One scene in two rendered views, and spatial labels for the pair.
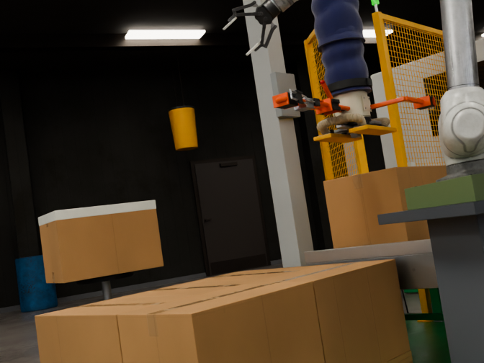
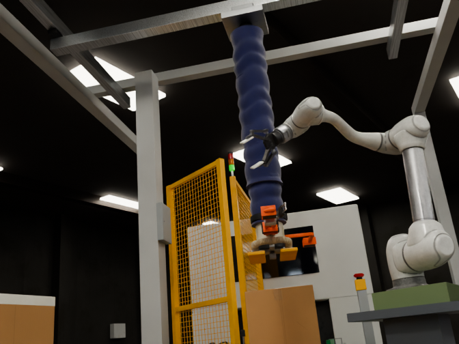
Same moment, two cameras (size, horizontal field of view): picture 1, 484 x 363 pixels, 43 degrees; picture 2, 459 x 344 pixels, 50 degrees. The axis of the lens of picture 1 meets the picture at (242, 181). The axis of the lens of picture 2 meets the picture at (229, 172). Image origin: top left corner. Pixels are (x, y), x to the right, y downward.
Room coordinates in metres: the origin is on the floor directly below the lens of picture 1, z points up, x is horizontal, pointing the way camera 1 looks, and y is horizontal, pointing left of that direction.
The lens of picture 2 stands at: (0.59, 1.22, 0.65)
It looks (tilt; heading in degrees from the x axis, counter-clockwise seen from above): 20 degrees up; 327
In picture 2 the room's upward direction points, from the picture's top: 5 degrees counter-clockwise
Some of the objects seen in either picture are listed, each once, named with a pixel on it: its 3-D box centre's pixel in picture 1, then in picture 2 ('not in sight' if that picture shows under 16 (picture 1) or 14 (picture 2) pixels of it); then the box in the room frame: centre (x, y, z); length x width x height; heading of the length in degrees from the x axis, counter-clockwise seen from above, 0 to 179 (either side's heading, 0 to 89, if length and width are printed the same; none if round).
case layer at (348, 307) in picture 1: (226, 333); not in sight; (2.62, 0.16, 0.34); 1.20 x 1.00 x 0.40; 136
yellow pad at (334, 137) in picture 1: (338, 135); (257, 255); (3.03, -0.51, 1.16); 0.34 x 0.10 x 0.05; 144
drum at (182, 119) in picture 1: (184, 128); not in sight; (10.70, 0.88, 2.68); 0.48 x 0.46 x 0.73; 115
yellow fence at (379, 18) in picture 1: (438, 161); (254, 299); (4.46, -1.45, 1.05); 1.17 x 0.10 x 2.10; 136
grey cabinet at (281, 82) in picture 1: (285, 95); (164, 223); (4.06, -0.38, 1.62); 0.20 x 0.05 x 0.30; 136
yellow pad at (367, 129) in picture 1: (372, 127); (287, 252); (2.92, -0.66, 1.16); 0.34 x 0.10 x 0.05; 144
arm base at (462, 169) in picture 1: (473, 170); (410, 284); (2.21, -0.84, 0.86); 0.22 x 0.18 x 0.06; 109
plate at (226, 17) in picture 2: not in sight; (245, 23); (2.97, -0.59, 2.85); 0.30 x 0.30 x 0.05; 46
